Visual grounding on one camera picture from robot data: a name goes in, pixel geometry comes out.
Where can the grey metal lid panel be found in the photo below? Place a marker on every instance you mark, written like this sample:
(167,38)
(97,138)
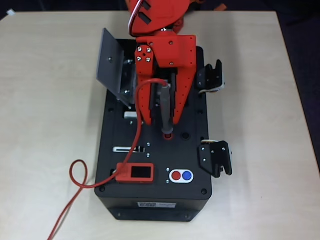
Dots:
(107,72)

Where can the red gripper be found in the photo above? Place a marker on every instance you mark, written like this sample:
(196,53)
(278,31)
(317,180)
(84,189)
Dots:
(173,53)

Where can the white angle knob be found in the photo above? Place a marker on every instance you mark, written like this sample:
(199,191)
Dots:
(130,115)

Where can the red push button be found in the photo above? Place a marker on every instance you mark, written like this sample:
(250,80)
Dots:
(177,175)

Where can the black socket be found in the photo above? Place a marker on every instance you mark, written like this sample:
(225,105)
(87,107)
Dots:
(185,136)

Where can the red robot arm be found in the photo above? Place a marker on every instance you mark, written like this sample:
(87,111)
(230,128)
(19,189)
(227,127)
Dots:
(162,15)

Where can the red socket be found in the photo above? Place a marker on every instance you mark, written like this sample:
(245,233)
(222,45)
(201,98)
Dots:
(168,137)

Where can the white label sticker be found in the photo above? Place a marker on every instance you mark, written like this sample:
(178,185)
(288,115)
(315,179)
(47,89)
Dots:
(156,205)

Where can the orange table clamp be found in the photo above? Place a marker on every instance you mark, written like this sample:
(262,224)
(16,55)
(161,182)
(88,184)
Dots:
(221,8)

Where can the red display module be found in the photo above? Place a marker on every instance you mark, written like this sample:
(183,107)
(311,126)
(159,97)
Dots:
(141,172)

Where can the black task box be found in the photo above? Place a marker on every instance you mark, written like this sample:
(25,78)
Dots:
(160,160)

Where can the grey test probe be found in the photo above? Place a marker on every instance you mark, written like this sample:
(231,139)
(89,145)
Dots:
(166,112)

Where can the white oval button panel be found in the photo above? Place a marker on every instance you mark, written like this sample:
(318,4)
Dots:
(181,171)

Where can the blue push button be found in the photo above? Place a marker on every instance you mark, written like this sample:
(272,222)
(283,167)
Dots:
(187,175)

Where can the white slot slider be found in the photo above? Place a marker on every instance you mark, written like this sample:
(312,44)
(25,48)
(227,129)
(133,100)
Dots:
(121,149)

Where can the small white connector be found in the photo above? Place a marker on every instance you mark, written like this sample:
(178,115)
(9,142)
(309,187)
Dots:
(11,12)

